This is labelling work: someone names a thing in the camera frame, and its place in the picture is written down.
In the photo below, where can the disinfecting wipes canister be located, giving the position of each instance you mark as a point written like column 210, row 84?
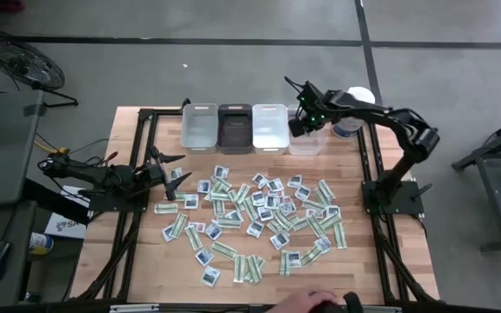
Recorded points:
column 361, row 93

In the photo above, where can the person's hand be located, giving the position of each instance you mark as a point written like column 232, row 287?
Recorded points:
column 302, row 302

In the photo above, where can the light grey plastic bin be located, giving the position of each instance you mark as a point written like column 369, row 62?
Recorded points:
column 199, row 130

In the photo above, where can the white printed cardboard box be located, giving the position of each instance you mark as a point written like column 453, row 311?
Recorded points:
column 65, row 226

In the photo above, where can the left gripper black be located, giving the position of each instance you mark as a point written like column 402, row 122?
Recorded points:
column 152, row 176

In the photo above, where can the black desk support beam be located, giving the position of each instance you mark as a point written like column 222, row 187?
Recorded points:
column 55, row 202

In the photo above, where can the black floor fan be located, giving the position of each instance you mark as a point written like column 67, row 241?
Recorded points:
column 20, row 61

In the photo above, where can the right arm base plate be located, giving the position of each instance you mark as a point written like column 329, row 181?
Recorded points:
column 407, row 202

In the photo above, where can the white plastic bin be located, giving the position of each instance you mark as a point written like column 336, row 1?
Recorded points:
column 270, row 121

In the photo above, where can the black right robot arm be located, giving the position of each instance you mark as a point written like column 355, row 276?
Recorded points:
column 385, row 115

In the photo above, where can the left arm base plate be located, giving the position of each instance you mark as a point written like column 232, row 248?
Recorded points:
column 102, row 204

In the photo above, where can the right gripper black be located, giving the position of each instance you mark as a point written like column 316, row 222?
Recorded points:
column 313, row 108

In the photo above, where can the clear plastic bin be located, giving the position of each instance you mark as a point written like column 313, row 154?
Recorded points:
column 315, row 145

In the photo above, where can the white and blue can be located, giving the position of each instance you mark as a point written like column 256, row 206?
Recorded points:
column 41, row 243

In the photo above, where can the grey desk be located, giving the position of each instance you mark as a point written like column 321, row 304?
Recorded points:
column 2, row 143
column 11, row 295

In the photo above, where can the dark grey plastic bin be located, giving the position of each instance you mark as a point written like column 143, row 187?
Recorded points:
column 235, row 130

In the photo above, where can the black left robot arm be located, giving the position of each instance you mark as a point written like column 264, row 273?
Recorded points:
column 94, row 174

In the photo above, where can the grey metal side table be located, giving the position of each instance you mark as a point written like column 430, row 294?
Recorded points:
column 492, row 195

